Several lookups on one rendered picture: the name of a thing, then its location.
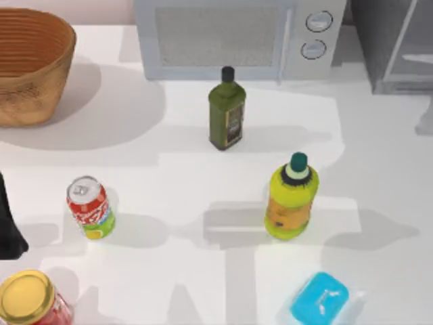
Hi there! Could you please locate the blue soap in clear dish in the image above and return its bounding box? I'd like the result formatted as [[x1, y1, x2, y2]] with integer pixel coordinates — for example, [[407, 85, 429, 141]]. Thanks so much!
[[275, 272, 366, 325]]

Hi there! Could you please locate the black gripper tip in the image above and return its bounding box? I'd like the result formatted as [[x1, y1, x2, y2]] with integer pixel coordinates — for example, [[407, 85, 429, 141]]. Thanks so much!
[[0, 173, 30, 261]]

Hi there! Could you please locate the dark green bottle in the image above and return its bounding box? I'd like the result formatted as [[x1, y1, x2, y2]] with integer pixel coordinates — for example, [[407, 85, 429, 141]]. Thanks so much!
[[208, 66, 246, 152]]

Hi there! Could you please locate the yellow-green bottle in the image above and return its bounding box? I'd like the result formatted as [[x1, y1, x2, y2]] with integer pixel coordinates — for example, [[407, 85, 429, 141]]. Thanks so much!
[[264, 152, 319, 241]]

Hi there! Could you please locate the red and green can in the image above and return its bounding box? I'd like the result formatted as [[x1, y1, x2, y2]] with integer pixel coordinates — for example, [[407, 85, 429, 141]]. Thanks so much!
[[66, 175, 116, 240]]

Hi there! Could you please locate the red jar with gold lid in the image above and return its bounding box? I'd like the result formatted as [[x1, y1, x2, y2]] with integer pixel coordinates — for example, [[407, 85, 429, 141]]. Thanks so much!
[[0, 269, 74, 325]]

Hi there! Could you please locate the microwave door handle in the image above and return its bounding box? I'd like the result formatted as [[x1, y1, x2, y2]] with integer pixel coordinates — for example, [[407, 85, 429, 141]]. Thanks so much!
[[277, 9, 294, 85]]

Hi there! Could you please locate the brown woven basket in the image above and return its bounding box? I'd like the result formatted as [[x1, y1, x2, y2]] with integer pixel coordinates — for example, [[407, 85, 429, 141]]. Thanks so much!
[[0, 8, 78, 128]]

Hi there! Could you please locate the pale microwave oven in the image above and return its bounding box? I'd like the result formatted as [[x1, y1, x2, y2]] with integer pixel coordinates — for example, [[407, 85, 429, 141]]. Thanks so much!
[[132, 0, 348, 85]]

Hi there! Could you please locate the round microwave knob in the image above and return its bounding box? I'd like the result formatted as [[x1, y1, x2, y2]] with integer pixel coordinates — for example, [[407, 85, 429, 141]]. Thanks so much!
[[305, 10, 334, 31], [300, 39, 327, 60]]

